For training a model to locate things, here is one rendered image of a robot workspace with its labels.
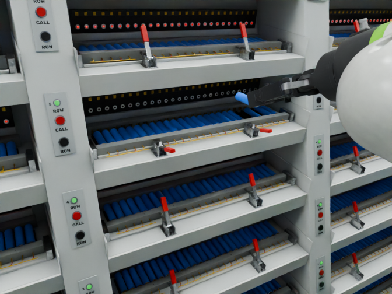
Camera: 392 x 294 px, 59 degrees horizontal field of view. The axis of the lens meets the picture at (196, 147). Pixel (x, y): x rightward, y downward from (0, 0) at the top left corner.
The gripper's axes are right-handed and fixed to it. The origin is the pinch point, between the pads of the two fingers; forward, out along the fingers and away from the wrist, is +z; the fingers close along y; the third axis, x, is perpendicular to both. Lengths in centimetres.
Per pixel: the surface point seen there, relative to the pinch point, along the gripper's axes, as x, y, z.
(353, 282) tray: 66, -52, 35
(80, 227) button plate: 19.8, 35.2, 22.2
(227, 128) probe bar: 4.7, -5.7, 25.3
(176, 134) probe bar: 4.1, 9.2, 24.6
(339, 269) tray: 63, -52, 41
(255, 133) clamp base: 7.6, -12.4, 22.5
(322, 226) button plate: 40, -35, 28
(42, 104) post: -5.7, 38.2, 17.3
